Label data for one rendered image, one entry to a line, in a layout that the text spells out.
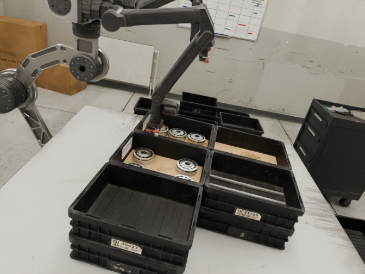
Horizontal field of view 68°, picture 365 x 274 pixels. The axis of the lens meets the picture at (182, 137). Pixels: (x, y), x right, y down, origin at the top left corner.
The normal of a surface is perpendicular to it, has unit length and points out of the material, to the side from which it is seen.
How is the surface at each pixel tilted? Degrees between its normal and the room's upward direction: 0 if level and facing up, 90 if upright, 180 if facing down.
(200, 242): 0
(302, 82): 90
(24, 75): 90
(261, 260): 0
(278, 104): 90
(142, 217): 0
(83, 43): 90
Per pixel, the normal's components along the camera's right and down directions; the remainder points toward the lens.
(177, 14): -0.10, 0.61
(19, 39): 0.05, 0.48
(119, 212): 0.18, -0.87
